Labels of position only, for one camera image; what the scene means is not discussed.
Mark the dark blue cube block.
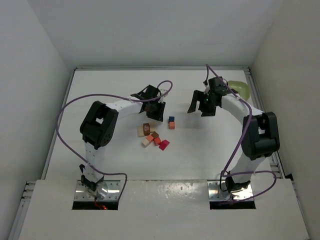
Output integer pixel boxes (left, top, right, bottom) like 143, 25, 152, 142
168, 116, 175, 123

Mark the orange cube block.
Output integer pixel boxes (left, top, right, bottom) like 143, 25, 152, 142
168, 121, 176, 130

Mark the brown printed rectangular block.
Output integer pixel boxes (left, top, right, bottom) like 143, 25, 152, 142
142, 123, 151, 136

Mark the brown cube block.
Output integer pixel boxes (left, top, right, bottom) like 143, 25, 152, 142
151, 131, 159, 139

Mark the natural wood hotel block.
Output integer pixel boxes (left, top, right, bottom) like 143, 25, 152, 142
137, 125, 145, 137

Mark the salmon cube block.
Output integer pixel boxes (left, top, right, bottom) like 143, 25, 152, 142
145, 134, 154, 143

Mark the green plastic bowl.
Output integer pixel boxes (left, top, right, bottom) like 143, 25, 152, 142
228, 80, 250, 101

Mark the red-orange cube block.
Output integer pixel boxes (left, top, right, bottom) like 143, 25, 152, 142
153, 137, 162, 146

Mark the magenta roof block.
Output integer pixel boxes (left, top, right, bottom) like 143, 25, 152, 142
159, 140, 170, 151

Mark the natural wood cube block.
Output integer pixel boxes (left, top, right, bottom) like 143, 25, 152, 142
141, 138, 151, 148

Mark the natural wood long block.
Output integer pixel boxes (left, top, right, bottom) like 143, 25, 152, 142
148, 121, 157, 133

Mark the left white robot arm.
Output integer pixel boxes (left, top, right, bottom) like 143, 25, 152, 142
80, 85, 167, 199

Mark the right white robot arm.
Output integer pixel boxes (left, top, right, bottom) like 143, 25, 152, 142
187, 77, 280, 193

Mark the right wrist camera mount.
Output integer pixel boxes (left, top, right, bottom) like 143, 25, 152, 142
203, 85, 210, 95

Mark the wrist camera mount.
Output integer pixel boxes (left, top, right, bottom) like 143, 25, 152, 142
159, 88, 170, 98
203, 85, 210, 95

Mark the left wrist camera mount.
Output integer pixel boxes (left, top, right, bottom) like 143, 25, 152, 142
159, 88, 170, 98

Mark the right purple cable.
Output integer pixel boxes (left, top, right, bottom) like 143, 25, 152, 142
202, 64, 277, 202

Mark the purple cable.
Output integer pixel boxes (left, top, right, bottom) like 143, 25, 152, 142
55, 80, 174, 201
202, 64, 277, 202

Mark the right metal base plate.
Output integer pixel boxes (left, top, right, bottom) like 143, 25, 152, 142
207, 180, 255, 201

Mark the metal base plate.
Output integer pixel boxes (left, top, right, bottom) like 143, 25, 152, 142
74, 180, 121, 202
207, 180, 255, 201

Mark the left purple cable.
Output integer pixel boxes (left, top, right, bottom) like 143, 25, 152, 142
55, 80, 174, 201

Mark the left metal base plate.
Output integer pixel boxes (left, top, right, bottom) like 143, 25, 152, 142
74, 180, 121, 202

